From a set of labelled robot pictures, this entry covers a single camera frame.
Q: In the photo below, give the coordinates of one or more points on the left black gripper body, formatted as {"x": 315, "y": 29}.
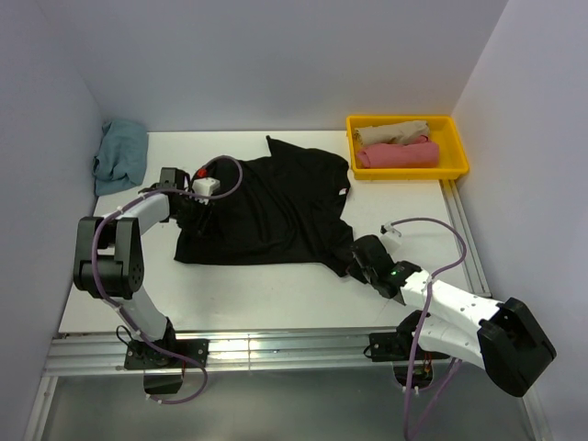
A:
{"x": 194, "y": 216}

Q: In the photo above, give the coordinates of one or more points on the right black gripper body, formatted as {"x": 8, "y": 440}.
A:
{"x": 356, "y": 270}

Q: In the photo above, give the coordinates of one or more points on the black t-shirt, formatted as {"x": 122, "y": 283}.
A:
{"x": 284, "y": 208}

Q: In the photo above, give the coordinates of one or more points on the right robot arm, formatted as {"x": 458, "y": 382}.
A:
{"x": 502, "y": 338}

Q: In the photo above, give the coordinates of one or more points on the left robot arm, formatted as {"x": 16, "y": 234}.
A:
{"x": 108, "y": 261}

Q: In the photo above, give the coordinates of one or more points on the blue crumpled t-shirt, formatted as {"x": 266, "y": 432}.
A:
{"x": 121, "y": 160}

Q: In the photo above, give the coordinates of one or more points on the pink rolled t-shirt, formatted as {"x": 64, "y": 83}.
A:
{"x": 383, "y": 155}

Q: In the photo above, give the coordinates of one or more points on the yellow plastic bin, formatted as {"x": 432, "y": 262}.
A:
{"x": 453, "y": 162}

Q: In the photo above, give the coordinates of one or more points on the beige rolled t-shirt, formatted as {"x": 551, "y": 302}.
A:
{"x": 399, "y": 133}

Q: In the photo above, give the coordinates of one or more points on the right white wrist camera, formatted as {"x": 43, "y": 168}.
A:
{"x": 390, "y": 237}

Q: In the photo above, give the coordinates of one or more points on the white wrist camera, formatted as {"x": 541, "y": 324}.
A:
{"x": 390, "y": 237}
{"x": 203, "y": 185}

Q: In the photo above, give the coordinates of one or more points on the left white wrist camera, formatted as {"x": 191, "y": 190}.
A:
{"x": 203, "y": 185}

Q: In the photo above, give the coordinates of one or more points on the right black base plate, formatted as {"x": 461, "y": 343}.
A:
{"x": 388, "y": 346}

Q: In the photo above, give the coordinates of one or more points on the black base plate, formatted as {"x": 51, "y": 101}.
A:
{"x": 182, "y": 353}
{"x": 388, "y": 346}

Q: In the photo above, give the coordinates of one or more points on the aluminium mounting rail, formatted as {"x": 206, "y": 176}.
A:
{"x": 104, "y": 354}

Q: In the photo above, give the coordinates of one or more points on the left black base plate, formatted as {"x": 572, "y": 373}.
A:
{"x": 182, "y": 353}

